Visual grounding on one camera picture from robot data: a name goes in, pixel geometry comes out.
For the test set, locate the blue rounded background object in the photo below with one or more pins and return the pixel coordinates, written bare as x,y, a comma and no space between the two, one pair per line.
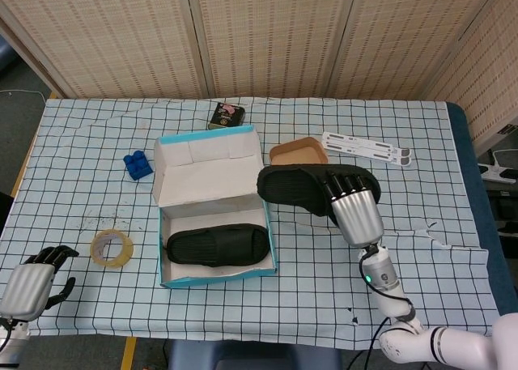
6,56

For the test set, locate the black snack packet pink print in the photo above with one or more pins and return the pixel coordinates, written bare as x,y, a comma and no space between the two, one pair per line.
226,117

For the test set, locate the blue toy brick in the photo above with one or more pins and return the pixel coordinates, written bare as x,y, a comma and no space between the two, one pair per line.
138,167

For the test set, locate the white folding stand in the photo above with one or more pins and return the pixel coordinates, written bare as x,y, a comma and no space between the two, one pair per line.
364,145

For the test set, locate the woven bamboo folding screen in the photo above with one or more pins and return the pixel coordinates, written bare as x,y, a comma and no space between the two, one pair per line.
275,34

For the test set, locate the black rubber slipper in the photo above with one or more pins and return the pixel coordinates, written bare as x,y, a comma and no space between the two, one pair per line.
291,188
214,246

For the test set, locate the blue cardboard shoe box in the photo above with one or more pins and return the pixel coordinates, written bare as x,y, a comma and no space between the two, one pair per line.
210,175

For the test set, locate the blue checkered tablecloth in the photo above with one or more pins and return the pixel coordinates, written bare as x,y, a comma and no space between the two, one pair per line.
323,273

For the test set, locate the yellowish tape roll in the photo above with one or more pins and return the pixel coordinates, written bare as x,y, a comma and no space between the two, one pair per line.
121,256

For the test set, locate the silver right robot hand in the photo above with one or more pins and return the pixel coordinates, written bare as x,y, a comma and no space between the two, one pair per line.
358,220

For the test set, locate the blue stool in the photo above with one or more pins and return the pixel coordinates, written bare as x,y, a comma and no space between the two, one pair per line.
243,355

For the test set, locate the brown paper tray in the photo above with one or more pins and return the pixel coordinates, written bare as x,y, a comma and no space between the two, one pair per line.
299,151

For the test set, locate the blue padded table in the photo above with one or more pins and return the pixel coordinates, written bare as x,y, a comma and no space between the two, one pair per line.
465,143

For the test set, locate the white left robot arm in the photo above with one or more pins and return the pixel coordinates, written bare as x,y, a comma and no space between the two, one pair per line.
12,337

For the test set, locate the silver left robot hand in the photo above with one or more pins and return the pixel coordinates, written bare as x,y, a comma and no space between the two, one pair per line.
26,289

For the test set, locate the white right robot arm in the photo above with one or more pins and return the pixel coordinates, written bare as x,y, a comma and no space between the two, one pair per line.
404,333

